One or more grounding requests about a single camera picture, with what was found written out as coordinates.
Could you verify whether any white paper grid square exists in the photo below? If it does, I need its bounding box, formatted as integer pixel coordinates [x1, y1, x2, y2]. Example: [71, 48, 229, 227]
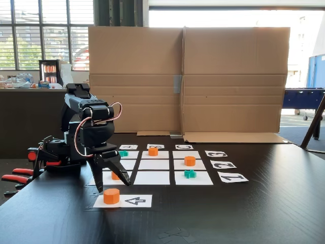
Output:
[101, 160, 137, 171]
[174, 171, 214, 186]
[172, 150, 202, 160]
[138, 159, 170, 170]
[88, 171, 133, 186]
[141, 150, 170, 160]
[133, 171, 171, 186]
[111, 150, 140, 160]
[173, 159, 207, 170]

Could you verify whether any white paper arrow sheet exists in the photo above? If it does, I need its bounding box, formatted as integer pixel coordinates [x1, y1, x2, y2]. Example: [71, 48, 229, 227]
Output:
[92, 194, 153, 208]

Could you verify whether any dark brown counter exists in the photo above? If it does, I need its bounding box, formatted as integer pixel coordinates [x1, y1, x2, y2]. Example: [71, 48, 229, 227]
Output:
[0, 87, 87, 160]

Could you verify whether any black mini fridge with cans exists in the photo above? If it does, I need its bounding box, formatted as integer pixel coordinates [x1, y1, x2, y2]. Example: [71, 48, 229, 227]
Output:
[38, 59, 67, 87]

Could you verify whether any brown cardboard screen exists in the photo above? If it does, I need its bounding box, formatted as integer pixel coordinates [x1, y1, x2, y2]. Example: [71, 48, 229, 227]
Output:
[87, 25, 184, 137]
[181, 25, 293, 144]

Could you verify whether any plastic bottle pack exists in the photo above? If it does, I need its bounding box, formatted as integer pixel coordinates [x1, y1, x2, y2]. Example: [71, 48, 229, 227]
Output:
[16, 73, 34, 84]

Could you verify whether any paper sheet number 3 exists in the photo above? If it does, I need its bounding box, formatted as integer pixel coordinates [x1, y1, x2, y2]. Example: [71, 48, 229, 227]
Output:
[204, 150, 228, 158]

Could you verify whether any paper sheet number 2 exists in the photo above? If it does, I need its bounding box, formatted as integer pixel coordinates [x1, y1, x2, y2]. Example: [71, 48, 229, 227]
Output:
[210, 160, 237, 170]

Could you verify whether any paper sheet number 1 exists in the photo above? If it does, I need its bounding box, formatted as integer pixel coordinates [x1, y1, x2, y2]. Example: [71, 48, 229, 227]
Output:
[217, 171, 249, 184]

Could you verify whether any blue foosball table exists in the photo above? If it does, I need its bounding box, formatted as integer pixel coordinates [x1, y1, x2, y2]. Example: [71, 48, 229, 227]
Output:
[282, 87, 325, 121]

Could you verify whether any blue upright panel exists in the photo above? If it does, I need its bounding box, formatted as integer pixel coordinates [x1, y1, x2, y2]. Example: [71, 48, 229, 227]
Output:
[306, 53, 325, 89]

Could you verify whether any red-handled black clamp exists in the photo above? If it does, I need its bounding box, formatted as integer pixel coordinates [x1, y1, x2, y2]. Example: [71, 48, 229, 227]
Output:
[1, 161, 63, 198]

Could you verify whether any brown-legged camera tripod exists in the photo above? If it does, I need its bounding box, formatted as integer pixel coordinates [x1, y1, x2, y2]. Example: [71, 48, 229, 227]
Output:
[300, 93, 325, 150]

